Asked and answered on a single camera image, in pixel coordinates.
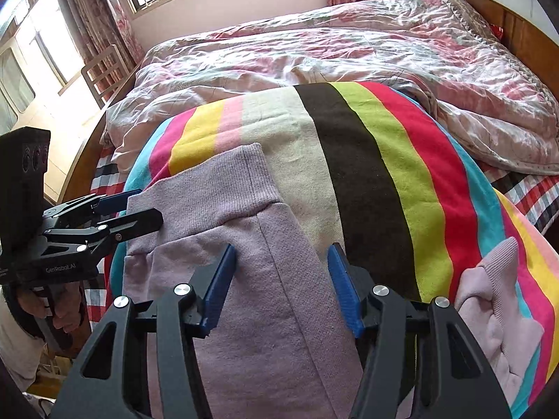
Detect person's left hand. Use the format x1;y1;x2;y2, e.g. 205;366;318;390
15;284;88;338

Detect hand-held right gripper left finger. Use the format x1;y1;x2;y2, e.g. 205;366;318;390
51;243;239;419

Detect striped blanket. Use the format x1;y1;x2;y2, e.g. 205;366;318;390
109;81;559;419

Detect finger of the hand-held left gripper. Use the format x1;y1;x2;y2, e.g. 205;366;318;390
43;208;165;267
41;189;143;228

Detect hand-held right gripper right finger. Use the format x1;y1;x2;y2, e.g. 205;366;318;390
327;243;513;419

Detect plaid bed sheet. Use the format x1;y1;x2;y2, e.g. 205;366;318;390
85;146;559;328

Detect pink floral quilt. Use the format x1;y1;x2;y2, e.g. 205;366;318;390
100;0;559;175

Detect person's left forearm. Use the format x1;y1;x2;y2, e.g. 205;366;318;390
0;308;50;389

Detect wooden chair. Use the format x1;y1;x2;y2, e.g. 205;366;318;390
59;44;132;108

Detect purple pants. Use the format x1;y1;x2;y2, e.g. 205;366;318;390
122;142;546;419

